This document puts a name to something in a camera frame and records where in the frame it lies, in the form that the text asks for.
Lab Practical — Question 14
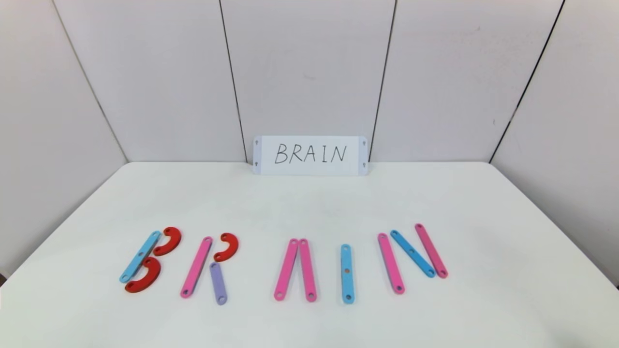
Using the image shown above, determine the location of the small red arc piece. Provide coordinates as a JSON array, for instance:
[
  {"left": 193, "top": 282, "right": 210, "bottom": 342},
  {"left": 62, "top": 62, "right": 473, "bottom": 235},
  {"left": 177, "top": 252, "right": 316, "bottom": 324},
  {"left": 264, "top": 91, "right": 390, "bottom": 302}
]
[{"left": 213, "top": 232, "right": 239, "bottom": 262}]

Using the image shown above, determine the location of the long pink bar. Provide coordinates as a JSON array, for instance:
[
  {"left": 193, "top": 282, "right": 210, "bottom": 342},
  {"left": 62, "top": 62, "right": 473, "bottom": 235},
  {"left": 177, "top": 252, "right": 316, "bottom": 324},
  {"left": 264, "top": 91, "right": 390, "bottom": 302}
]
[
  {"left": 180, "top": 236, "right": 213, "bottom": 299},
  {"left": 274, "top": 238, "right": 299, "bottom": 302},
  {"left": 298, "top": 239, "right": 318, "bottom": 303},
  {"left": 378, "top": 233, "right": 405, "bottom": 295}
]

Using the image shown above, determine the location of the short blue bar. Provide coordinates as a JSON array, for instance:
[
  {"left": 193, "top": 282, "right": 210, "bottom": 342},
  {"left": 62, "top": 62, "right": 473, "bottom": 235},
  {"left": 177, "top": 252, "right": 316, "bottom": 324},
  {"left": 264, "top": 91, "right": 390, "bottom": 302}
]
[{"left": 390, "top": 230, "right": 436, "bottom": 278}]

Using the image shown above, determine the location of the short purple bar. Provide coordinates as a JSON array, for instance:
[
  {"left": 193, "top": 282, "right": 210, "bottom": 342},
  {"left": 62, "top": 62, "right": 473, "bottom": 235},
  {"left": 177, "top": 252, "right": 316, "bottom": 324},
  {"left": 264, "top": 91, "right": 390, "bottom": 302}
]
[{"left": 209, "top": 262, "right": 228, "bottom": 305}]

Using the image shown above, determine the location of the short pink bar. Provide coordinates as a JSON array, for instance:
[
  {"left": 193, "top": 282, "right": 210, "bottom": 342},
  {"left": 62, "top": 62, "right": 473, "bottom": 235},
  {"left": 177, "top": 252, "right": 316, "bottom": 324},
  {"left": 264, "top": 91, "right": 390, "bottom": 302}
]
[{"left": 414, "top": 223, "right": 448, "bottom": 279}]

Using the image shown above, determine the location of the white BRAIN sign card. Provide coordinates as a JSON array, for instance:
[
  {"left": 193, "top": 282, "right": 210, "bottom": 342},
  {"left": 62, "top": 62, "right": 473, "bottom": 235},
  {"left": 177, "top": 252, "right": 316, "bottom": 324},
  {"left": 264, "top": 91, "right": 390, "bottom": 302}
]
[{"left": 252, "top": 136, "right": 369, "bottom": 176}]

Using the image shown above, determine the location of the long blue bar orange dot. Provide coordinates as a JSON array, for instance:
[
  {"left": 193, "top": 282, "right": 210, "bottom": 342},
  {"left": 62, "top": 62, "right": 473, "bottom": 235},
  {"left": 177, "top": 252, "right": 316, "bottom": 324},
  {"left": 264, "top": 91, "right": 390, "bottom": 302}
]
[{"left": 340, "top": 244, "right": 355, "bottom": 305}]

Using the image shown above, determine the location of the medium red arc piece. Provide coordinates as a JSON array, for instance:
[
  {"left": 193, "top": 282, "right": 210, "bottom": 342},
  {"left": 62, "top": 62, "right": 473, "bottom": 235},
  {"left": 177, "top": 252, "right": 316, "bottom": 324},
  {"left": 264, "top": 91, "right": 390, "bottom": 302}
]
[{"left": 153, "top": 227, "right": 182, "bottom": 257}]

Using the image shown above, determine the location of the large red arc piece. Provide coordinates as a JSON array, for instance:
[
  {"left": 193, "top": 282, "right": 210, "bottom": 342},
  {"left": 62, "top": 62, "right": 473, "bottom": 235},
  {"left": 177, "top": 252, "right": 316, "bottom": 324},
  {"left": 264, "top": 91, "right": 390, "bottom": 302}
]
[{"left": 125, "top": 257, "right": 162, "bottom": 294}]

